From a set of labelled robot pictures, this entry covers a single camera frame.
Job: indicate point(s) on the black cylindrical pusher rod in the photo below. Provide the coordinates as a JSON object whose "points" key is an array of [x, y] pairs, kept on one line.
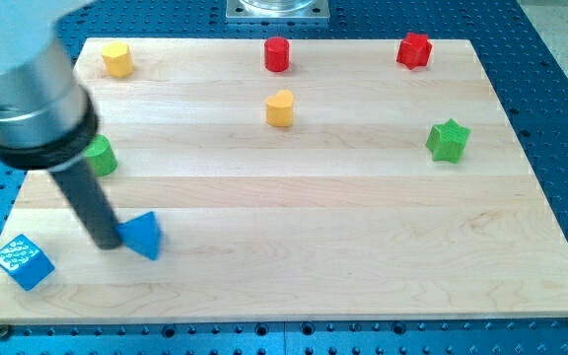
{"points": [[85, 195]]}

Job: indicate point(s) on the blue triangle block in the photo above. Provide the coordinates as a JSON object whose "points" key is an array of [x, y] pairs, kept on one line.
{"points": [[142, 234]]}

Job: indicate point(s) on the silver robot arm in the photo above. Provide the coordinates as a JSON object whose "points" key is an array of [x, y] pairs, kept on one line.
{"points": [[47, 119]]}

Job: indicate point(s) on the yellow heart block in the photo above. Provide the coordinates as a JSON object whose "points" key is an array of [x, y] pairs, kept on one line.
{"points": [[279, 109]]}

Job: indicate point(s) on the green cylinder block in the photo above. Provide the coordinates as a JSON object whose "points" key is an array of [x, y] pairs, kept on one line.
{"points": [[100, 156]]}

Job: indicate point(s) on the blue cube block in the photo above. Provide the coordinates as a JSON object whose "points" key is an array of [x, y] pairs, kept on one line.
{"points": [[25, 262]]}

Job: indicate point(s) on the yellow hexagon block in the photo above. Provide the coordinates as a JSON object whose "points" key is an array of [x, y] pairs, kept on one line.
{"points": [[118, 59]]}

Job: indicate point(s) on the red cylinder block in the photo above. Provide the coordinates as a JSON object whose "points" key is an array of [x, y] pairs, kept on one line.
{"points": [[277, 54]]}

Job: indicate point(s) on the light wooden board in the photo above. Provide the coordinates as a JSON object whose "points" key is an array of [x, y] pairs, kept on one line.
{"points": [[341, 216]]}

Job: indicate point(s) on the red star block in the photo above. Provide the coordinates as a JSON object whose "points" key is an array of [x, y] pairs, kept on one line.
{"points": [[414, 50]]}

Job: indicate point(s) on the green star block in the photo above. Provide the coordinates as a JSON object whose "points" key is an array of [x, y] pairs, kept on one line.
{"points": [[446, 141]]}

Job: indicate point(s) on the blue perforated metal base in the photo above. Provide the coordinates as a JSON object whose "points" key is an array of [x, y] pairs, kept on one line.
{"points": [[526, 77]]}

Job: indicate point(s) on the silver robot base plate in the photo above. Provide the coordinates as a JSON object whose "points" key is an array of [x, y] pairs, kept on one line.
{"points": [[277, 11]]}

